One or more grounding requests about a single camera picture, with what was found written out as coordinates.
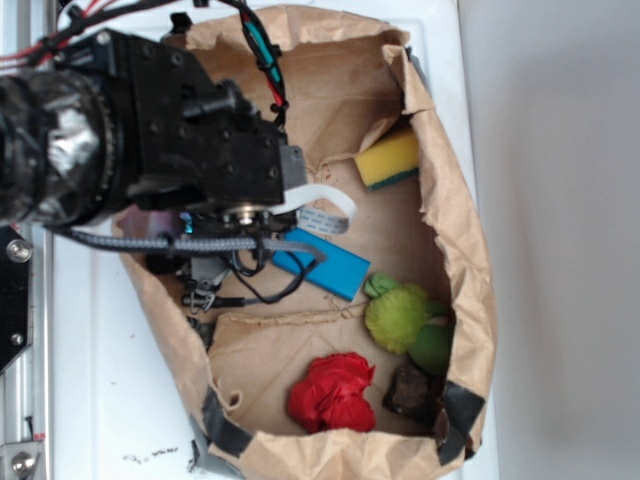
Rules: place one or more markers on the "yellow green sponge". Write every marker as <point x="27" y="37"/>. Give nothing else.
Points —
<point x="391" y="159"/>

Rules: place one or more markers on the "silver corner bracket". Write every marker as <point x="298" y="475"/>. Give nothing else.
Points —
<point x="21" y="460"/>

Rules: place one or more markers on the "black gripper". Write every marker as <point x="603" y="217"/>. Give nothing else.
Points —
<point x="170" y="137"/>

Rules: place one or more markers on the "green plush toy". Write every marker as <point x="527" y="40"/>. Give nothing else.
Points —
<point x="402" y="318"/>

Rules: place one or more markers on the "blue rectangular block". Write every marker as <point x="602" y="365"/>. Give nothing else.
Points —
<point x="342" y="273"/>

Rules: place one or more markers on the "black metal bracket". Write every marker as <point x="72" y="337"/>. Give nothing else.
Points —
<point x="16" y="275"/>

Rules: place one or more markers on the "brown paper bag liner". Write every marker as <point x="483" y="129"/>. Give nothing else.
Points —
<point x="351" y="81"/>

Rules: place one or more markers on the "red crumpled cloth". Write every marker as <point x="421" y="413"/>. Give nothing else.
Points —
<point x="331" y="395"/>

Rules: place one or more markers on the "dark brown block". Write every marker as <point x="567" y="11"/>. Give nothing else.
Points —
<point x="414" y="393"/>

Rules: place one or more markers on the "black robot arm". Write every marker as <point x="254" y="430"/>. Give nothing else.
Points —
<point x="46" y="144"/>

